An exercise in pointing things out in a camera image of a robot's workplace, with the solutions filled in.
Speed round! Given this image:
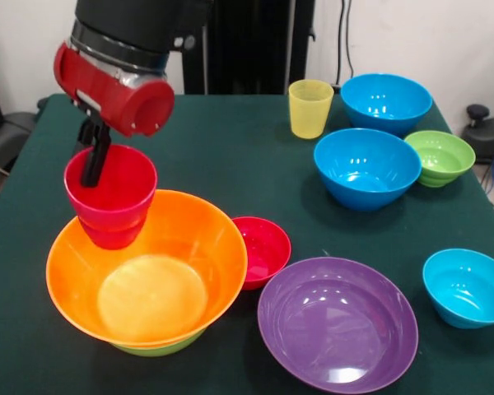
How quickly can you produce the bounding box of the black wall cable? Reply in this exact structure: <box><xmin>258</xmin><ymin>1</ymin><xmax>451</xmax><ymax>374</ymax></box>
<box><xmin>335</xmin><ymin>0</ymin><xmax>355</xmax><ymax>87</ymax></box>

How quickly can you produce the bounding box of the dark green tablecloth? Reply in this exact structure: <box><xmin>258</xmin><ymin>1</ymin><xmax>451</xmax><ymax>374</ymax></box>
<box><xmin>0</xmin><ymin>93</ymin><xmax>494</xmax><ymax>395</ymax></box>

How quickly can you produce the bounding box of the red cup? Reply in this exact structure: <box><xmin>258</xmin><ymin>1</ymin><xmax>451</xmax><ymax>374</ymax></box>
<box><xmin>63</xmin><ymin>143</ymin><xmax>159</xmax><ymax>251</ymax></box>

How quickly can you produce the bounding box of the large green bowl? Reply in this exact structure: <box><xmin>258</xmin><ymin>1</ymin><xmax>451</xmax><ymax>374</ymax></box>
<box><xmin>110</xmin><ymin>328</ymin><xmax>209</xmax><ymax>357</ymax></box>

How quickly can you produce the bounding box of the yellow cup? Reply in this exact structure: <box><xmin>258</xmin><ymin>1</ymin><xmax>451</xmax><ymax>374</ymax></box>
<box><xmin>288</xmin><ymin>79</ymin><xmax>336</xmax><ymax>140</ymax></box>

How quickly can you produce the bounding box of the small light blue bowl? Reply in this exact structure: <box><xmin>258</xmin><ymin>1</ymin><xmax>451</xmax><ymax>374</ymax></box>
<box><xmin>422</xmin><ymin>248</ymin><xmax>494</xmax><ymax>330</ymax></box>

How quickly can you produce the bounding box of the dark gray stand base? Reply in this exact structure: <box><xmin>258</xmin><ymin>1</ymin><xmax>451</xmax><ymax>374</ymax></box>
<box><xmin>0</xmin><ymin>110</ymin><xmax>38</xmax><ymax>172</ymax></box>

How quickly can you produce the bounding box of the small green bowl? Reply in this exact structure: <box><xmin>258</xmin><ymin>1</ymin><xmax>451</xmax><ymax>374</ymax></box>
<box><xmin>403</xmin><ymin>130</ymin><xmax>477</xmax><ymax>188</ymax></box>

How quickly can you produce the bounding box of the black stand base with knob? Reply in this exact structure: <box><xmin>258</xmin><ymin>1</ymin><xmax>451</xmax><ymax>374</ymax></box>
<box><xmin>459</xmin><ymin>104</ymin><xmax>494</xmax><ymax>165</ymax></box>

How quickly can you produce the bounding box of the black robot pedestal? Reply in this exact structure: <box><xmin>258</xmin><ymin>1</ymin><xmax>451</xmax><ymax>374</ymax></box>
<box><xmin>183</xmin><ymin>0</ymin><xmax>316</xmax><ymax>96</ymax></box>

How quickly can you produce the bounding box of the large purple bowl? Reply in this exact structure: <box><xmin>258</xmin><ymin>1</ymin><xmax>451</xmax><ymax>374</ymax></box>
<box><xmin>257</xmin><ymin>257</ymin><xmax>420</xmax><ymax>395</ymax></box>

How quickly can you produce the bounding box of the small red bowl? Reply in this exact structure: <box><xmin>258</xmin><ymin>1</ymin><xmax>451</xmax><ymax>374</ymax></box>
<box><xmin>231</xmin><ymin>216</ymin><xmax>293</xmax><ymax>291</ymax></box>

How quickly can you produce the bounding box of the large orange bowl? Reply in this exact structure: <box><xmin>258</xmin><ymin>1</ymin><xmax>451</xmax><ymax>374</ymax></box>
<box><xmin>45</xmin><ymin>188</ymin><xmax>249</xmax><ymax>347</ymax></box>

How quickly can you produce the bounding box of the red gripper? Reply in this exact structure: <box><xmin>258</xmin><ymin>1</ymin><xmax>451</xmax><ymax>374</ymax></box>
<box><xmin>53</xmin><ymin>40</ymin><xmax>176</xmax><ymax>188</ymax></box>

